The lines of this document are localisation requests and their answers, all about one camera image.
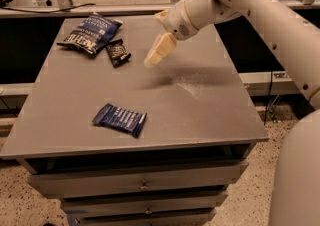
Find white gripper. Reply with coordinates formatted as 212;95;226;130
144;0;198;68

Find black rxbar chocolate bar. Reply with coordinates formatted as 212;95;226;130
106;39;131;68

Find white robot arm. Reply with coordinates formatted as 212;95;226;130
144;0;320;226

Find blue kettle chip bag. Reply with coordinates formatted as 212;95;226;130
58;14;122;55

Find blue rxbar snack bar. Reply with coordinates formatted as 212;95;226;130
92;103;147;137

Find grey drawer cabinet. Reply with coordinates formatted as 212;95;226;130
0;12;271;226

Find top grey drawer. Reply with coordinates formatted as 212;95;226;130
29;160;248;199

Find grey drawer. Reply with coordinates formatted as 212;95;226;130
75;208;216;226
63;190;227;218
29;160;248;199

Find middle grey drawer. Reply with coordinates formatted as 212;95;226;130
63;190;227;218

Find bottom grey drawer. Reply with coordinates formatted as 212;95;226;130
75;208;216;226

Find black cable on rail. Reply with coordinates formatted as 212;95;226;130
0;2;98;14

